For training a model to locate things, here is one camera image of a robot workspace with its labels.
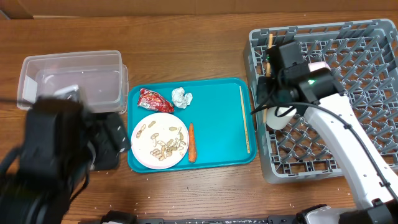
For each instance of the teal serving tray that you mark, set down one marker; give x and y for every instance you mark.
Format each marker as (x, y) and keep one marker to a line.
(216, 115)

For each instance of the white tissue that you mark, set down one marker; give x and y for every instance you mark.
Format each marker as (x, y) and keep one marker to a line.
(180, 98)

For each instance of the pink bowl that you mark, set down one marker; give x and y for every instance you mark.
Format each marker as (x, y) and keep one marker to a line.
(318, 65)

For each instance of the white plate with peanuts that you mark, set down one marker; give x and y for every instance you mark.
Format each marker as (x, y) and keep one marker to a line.
(160, 141)

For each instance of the white cup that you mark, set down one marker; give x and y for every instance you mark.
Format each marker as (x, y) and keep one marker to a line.
(279, 117)

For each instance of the clear plastic bin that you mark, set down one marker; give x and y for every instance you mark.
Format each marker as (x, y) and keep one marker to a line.
(101, 76)

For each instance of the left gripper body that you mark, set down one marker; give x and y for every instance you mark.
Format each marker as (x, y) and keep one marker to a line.
(90, 133)

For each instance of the orange carrot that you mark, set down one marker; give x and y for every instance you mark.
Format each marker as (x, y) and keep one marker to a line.
(192, 151)

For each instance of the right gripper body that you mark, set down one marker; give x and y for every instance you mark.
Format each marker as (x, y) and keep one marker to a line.
(269, 93)

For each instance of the grey dishwasher rack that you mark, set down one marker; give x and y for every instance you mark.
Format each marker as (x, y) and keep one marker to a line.
(363, 56)

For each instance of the red snack wrapper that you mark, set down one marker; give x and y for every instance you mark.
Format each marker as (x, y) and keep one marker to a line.
(151, 100)

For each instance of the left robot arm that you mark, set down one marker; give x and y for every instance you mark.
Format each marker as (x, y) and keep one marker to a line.
(64, 141)

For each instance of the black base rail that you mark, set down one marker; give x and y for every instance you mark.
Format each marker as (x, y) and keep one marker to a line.
(273, 219)

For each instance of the black tray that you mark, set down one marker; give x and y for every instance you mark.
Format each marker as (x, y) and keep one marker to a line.
(106, 141)

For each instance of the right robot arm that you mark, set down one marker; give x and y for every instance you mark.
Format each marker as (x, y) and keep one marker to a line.
(312, 91)

